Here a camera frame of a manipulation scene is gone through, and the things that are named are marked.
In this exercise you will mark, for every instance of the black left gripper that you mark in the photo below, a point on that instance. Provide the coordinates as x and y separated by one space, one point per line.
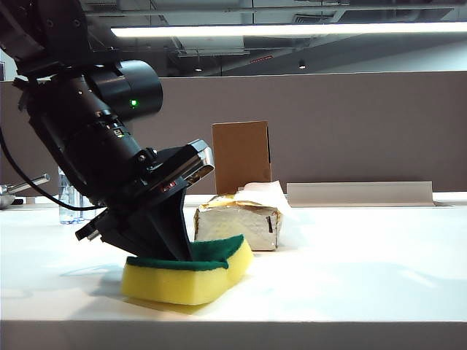
127 218

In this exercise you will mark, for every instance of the yellow green scouring sponge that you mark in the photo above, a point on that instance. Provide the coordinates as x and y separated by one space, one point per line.
182 284

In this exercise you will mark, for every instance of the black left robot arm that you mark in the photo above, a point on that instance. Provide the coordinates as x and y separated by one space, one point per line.
73 120

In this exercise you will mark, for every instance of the clear plastic water bottle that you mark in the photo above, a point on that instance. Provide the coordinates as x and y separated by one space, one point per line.
67 197

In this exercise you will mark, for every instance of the gold tissue pack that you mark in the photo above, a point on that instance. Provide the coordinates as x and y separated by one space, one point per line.
237 226

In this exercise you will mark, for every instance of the clear drinking glass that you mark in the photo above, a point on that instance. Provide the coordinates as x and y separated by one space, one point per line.
89 215

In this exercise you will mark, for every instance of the large brown cardboard box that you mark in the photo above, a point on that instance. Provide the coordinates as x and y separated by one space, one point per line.
241 156

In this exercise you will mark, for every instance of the silver metal rod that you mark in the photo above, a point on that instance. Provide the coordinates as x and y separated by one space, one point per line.
33 181

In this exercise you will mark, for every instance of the brown desk partition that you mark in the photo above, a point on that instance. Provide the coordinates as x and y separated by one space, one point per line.
365 127

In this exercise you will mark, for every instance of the long ceiling light strip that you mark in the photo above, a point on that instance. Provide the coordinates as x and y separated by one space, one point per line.
292 29

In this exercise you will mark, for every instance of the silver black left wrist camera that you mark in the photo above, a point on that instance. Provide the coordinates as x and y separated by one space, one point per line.
193 160

